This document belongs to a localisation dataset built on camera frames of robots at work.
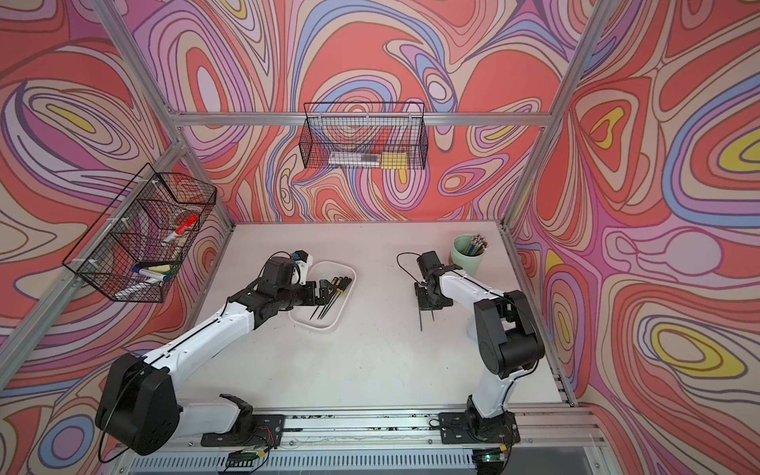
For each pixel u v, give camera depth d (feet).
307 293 2.45
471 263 3.05
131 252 2.39
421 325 3.03
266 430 2.36
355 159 2.70
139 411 1.33
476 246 2.96
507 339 1.59
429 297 2.70
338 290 3.23
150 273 2.30
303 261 2.50
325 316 3.08
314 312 3.11
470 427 2.18
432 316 3.00
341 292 3.23
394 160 2.98
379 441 2.41
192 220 2.46
